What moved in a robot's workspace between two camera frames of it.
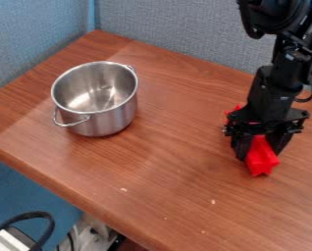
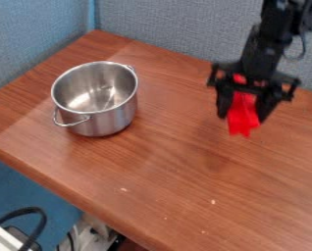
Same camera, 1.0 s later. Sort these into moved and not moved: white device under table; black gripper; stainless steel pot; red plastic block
Moved: red plastic block; black gripper
Not moved: stainless steel pot; white device under table
